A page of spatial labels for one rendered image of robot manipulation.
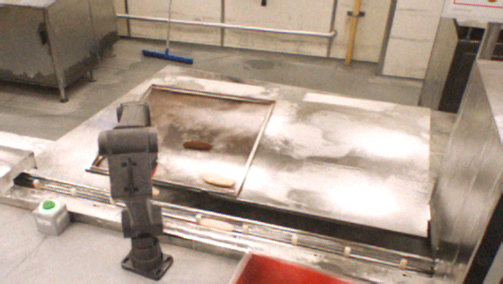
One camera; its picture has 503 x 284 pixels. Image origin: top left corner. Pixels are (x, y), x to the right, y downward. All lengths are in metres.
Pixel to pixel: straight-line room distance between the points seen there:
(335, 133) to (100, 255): 0.86
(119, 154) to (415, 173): 0.97
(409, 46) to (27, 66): 3.26
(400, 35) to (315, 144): 3.07
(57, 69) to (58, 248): 2.83
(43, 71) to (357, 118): 2.99
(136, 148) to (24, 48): 3.41
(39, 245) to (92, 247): 0.15
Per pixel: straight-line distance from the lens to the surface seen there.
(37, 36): 4.09
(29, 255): 1.41
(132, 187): 0.87
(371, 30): 4.88
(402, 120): 1.75
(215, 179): 1.45
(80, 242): 1.40
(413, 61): 4.66
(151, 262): 1.24
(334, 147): 1.59
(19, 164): 1.64
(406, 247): 1.44
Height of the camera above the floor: 1.72
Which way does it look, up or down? 35 degrees down
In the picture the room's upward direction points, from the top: 1 degrees counter-clockwise
